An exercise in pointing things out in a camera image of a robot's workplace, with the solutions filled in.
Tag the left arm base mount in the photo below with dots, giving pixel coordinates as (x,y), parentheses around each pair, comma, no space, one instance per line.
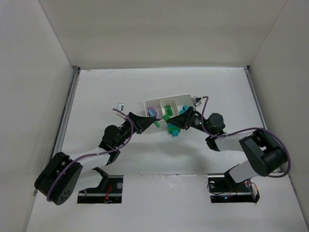
(107,191)

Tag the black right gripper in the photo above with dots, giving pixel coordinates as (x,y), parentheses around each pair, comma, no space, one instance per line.
(189,120)

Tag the left aluminium rail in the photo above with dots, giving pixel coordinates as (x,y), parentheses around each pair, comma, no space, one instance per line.
(60,134)

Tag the purple curved lego brick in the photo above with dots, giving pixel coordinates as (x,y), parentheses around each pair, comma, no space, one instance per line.
(153,113)

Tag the right aluminium rail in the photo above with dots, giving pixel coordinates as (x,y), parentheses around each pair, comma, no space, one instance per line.
(259,113)

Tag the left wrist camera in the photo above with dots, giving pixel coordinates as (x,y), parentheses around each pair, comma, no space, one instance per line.
(120,108)

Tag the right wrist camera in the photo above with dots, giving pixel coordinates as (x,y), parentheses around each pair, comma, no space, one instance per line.
(196,101)

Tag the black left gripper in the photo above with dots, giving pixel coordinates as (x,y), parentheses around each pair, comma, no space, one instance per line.
(134,123)

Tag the green lego plate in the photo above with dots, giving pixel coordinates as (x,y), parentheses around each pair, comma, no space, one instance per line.
(163,123)

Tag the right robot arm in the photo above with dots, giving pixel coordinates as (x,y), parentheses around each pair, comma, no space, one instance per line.
(218,140)

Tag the white divided plastic container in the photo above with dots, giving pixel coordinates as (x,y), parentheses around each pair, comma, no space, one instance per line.
(176,103)

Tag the aluminium rail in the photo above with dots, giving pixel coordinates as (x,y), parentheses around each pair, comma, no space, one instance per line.
(60,134)
(259,113)

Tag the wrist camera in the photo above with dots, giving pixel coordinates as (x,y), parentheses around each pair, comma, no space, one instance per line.
(120,108)
(196,101)

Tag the small green lego brick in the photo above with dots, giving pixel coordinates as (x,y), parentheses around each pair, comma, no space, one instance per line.
(168,110)

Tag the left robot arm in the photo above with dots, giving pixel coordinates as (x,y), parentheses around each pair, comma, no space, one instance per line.
(59,178)

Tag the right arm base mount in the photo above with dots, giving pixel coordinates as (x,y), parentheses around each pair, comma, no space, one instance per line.
(222,191)

